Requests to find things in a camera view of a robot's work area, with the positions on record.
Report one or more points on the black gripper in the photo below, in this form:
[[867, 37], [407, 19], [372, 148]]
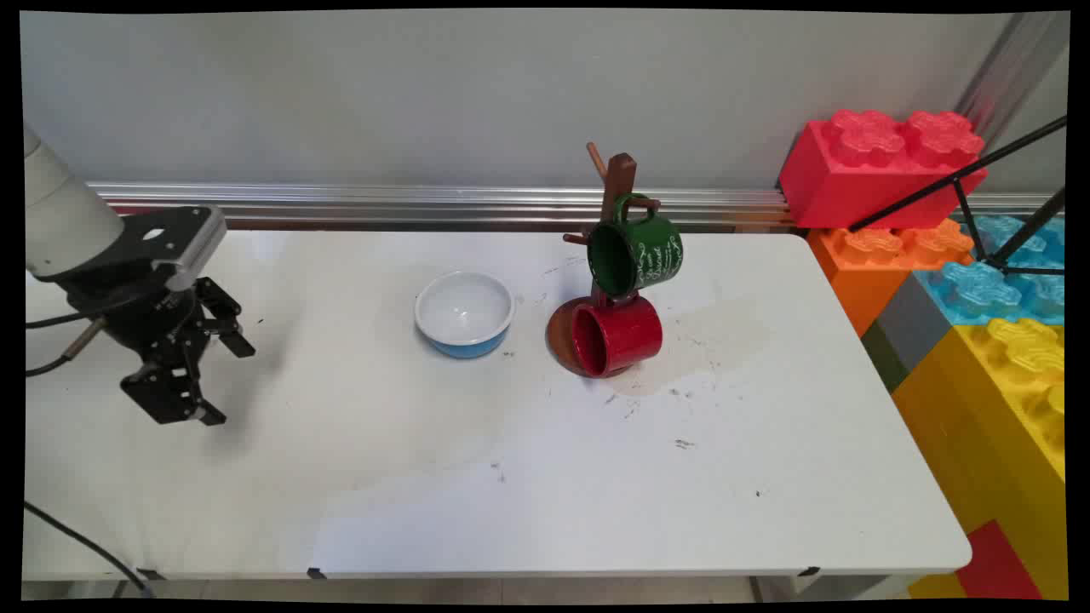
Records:
[[140, 323]]

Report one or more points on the green mug with white script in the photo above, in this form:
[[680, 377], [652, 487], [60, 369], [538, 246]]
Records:
[[643, 251]]

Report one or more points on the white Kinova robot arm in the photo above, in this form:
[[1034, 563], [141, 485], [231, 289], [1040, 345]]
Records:
[[64, 213]]

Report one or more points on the white and blue bowl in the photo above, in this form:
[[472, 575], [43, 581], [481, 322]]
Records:
[[464, 311]]

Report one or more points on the red mug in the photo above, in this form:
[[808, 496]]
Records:
[[626, 334]]

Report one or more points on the brown wooden mug tree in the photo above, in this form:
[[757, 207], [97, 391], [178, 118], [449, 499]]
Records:
[[615, 183]]

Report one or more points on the orange giant toy brick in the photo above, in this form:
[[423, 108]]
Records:
[[869, 264]]

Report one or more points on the grey giant toy brick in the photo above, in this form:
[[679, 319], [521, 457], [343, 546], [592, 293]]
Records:
[[915, 328]]

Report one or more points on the blue giant toy brick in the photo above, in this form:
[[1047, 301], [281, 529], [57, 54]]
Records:
[[979, 289]]

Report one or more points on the black tripod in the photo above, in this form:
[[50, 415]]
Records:
[[979, 221]]

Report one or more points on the yellow giant toy brick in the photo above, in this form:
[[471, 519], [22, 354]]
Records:
[[996, 409]]

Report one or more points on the small red giant toy brick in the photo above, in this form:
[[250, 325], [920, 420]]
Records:
[[996, 562]]

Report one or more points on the slanted aluminium profile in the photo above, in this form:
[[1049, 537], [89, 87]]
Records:
[[1009, 72]]

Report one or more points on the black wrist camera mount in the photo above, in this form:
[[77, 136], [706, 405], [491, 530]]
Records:
[[170, 238]]

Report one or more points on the horizontal aluminium rail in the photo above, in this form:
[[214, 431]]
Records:
[[426, 204]]

